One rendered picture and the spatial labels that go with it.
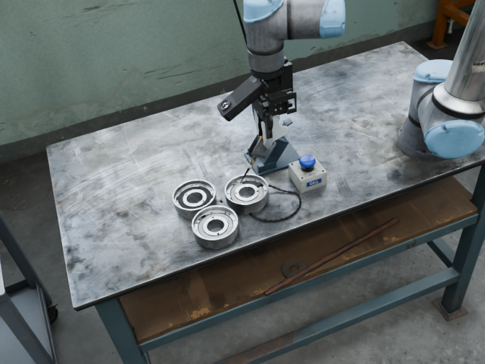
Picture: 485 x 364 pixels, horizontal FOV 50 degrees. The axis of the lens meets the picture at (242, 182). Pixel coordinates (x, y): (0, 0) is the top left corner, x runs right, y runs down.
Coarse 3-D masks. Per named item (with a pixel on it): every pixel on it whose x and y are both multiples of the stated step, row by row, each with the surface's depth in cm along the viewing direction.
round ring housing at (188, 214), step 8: (184, 184) 128; (192, 184) 129; (200, 184) 128; (208, 184) 127; (176, 192) 127; (192, 192) 127; (200, 192) 126; (184, 200) 125; (192, 200) 128; (200, 200) 128; (216, 200) 125; (176, 208) 123; (200, 208) 121; (184, 216) 123; (192, 216) 122
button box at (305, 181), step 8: (296, 168) 127; (304, 168) 126; (312, 168) 126; (320, 168) 126; (296, 176) 126; (304, 176) 125; (312, 176) 125; (320, 176) 126; (296, 184) 128; (304, 184) 125; (312, 184) 126; (320, 184) 127; (304, 192) 127
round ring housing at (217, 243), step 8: (208, 208) 121; (216, 208) 121; (224, 208) 121; (200, 216) 121; (232, 216) 120; (192, 224) 117; (208, 224) 119; (216, 224) 121; (224, 224) 118; (208, 232) 117; (216, 232) 117; (224, 232) 117; (232, 232) 115; (200, 240) 115; (208, 240) 114; (216, 240) 114; (224, 240) 114; (232, 240) 118; (216, 248) 116
